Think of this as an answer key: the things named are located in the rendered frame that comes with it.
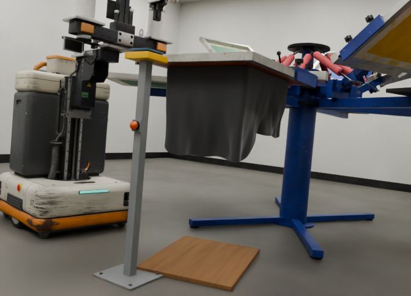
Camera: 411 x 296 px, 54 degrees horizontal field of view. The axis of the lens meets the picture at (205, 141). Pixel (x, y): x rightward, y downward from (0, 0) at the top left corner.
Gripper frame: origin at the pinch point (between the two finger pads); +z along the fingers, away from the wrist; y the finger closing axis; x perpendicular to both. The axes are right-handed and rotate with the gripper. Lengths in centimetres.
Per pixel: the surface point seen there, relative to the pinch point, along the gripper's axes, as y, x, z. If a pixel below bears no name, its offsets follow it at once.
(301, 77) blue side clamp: 26, 76, 15
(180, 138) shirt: -6, 25, 52
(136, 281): 7, -5, 111
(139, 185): 1, -3, 72
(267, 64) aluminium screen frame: 33, 36, 16
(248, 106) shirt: 26, 34, 34
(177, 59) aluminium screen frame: -1.5, 14.8, 15.7
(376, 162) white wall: -86, 480, 75
